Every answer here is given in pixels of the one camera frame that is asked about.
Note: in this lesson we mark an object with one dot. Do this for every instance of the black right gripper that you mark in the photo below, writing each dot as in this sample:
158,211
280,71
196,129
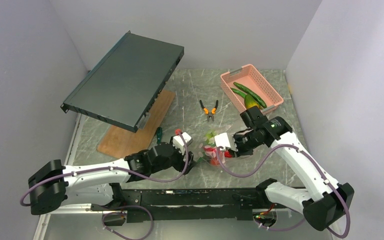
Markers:
240,151

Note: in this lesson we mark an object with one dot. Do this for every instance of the clear zip top bag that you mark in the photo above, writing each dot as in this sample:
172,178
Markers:
201,157

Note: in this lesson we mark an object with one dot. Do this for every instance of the red fake pepper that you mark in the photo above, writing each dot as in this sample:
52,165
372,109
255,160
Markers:
210,151

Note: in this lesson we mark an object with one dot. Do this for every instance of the green orange fake mango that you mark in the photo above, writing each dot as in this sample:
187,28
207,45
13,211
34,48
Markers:
250,102

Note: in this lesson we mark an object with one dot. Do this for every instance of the green fake chili pepper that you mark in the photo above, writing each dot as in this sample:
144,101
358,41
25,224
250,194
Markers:
239,92

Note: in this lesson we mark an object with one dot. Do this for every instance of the green fake cucumber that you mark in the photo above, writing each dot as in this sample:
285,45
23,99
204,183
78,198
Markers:
247,90

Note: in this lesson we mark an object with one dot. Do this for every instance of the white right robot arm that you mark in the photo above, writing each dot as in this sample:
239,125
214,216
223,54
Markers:
323,201

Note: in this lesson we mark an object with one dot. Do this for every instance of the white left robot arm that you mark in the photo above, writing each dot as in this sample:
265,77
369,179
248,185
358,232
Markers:
55,185

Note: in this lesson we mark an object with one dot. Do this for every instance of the orange black pliers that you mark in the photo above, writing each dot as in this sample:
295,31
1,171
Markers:
209,112

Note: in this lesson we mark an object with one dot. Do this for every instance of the pink plastic basket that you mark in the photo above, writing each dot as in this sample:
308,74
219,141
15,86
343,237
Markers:
250,77

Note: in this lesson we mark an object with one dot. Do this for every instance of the wooden base board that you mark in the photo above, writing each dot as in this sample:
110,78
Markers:
119,142

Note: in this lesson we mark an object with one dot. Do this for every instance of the dark rack server chassis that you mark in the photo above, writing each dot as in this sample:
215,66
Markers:
121,89

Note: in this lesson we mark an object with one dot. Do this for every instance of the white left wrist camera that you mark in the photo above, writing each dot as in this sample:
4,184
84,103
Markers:
181,141

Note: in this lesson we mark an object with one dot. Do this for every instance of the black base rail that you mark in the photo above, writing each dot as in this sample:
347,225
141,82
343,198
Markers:
188,204

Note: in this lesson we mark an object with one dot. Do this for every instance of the green handled screwdriver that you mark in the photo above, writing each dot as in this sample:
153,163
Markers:
159,134

